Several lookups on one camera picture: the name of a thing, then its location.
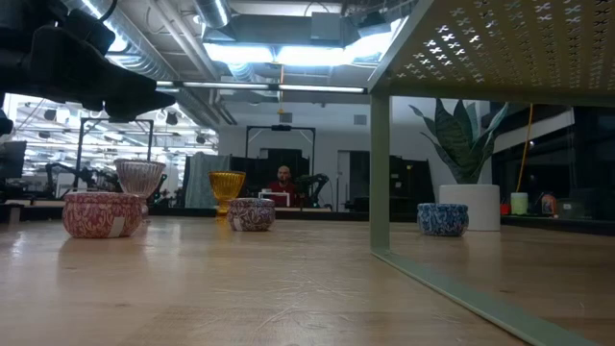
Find orange small container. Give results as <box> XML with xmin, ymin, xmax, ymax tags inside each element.
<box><xmin>540</xmin><ymin>191</ymin><xmax>558</xmax><ymax>216</ymax></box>

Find pale green cup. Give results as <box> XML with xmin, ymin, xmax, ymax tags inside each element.
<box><xmin>509</xmin><ymin>191</ymin><xmax>529</xmax><ymax>216</ymax></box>

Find smoky purple glass candle holder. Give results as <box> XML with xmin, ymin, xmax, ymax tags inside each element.
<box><xmin>113</xmin><ymin>159</ymin><xmax>167</xmax><ymax>217</ymax></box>

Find amber glass candle holder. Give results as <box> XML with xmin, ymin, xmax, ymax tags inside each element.
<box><xmin>207</xmin><ymin>170</ymin><xmax>247</xmax><ymax>217</ymax></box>

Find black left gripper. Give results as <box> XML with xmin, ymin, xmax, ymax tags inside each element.
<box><xmin>0</xmin><ymin>0</ymin><xmax>177</xmax><ymax>121</ymax></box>

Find green perforated metal shelf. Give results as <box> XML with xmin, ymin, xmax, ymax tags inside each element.
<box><xmin>367</xmin><ymin>0</ymin><xmax>615</xmax><ymax>346</ymax></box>

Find pink patterned candle tin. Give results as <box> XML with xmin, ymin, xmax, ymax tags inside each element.
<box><xmin>61</xmin><ymin>191</ymin><xmax>144</xmax><ymax>239</ymax></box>

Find person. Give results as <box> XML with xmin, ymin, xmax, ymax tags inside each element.
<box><xmin>266</xmin><ymin>165</ymin><xmax>299</xmax><ymax>208</ymax></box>

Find black gantry frame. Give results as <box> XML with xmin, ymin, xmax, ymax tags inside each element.
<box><xmin>245</xmin><ymin>124</ymin><xmax>317</xmax><ymax>179</ymax></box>
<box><xmin>74</xmin><ymin>117</ymin><xmax>155</xmax><ymax>191</ymax></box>

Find black monitor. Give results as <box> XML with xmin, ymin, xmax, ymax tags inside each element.
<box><xmin>0</xmin><ymin>140</ymin><xmax>28</xmax><ymax>180</ymax></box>

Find long ceiling light strip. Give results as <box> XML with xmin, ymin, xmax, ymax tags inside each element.
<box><xmin>156</xmin><ymin>80</ymin><xmax>366</xmax><ymax>95</ymax></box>

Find snake plant in white pot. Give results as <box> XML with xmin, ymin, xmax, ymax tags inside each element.
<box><xmin>408</xmin><ymin>98</ymin><xmax>510</xmax><ymax>233</ymax></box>

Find grey-green cloth panel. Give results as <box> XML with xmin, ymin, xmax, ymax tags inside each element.
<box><xmin>184</xmin><ymin>152</ymin><xmax>232</xmax><ymax>209</ymax></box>

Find yellow hanging cord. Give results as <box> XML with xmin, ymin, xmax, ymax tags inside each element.
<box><xmin>515</xmin><ymin>103</ymin><xmax>535</xmax><ymax>193</ymax></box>

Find silver ventilation duct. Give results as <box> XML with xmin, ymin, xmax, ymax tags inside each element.
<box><xmin>61</xmin><ymin>0</ymin><xmax>227</xmax><ymax>129</ymax></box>

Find purple patterned candle tin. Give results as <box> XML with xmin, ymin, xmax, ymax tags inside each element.
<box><xmin>226</xmin><ymin>197</ymin><xmax>277</xmax><ymax>233</ymax></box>

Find dark blue patterned candle tin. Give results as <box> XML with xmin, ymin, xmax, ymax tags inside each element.
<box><xmin>416</xmin><ymin>202</ymin><xmax>470</xmax><ymax>237</ymax></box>

